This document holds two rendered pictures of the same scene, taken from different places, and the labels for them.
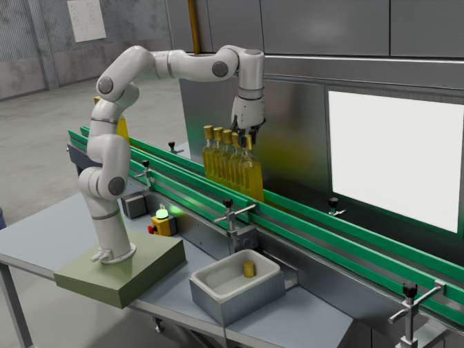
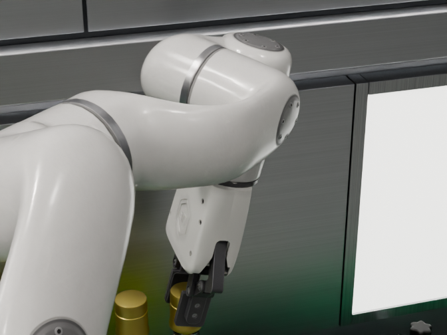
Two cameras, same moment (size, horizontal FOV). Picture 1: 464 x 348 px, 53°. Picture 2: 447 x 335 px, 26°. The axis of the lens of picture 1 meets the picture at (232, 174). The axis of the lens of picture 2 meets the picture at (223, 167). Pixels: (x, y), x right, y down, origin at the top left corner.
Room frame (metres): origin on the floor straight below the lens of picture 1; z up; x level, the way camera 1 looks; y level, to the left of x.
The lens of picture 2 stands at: (1.19, 0.74, 1.73)
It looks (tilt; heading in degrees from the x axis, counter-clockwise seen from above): 27 degrees down; 286
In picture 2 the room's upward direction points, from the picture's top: straight up
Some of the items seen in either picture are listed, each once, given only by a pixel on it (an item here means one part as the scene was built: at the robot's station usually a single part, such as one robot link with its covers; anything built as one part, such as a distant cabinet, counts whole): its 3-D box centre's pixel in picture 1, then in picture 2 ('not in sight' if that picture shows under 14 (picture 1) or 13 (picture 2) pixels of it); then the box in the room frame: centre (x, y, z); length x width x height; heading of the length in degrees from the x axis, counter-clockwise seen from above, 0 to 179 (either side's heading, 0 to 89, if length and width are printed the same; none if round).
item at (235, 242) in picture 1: (244, 240); not in sight; (1.34, -0.01, 0.85); 0.09 x 0.04 x 0.07; 122
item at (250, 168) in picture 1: (251, 186); not in sight; (1.46, -0.06, 0.99); 0.06 x 0.06 x 0.21; 33
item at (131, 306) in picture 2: (237, 139); (131, 316); (1.51, -0.03, 1.14); 0.04 x 0.04 x 0.04
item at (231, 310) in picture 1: (244, 282); not in sight; (1.19, 0.00, 0.79); 0.27 x 0.17 x 0.08; 122
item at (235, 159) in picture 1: (242, 181); not in sight; (1.51, -0.03, 0.99); 0.06 x 0.06 x 0.21; 33
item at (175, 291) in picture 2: (247, 142); (185, 307); (1.46, -0.06, 1.14); 0.04 x 0.04 x 0.04
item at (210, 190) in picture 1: (139, 159); not in sight; (2.13, 0.43, 0.93); 1.75 x 0.01 x 0.08; 32
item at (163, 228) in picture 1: (163, 226); not in sight; (1.65, 0.29, 0.79); 0.07 x 0.07 x 0.07; 32
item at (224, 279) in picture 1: (237, 284); not in sight; (1.18, 0.02, 0.80); 0.22 x 0.17 x 0.09; 122
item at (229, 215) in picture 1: (236, 215); not in sight; (1.33, 0.00, 0.95); 0.17 x 0.03 x 0.12; 122
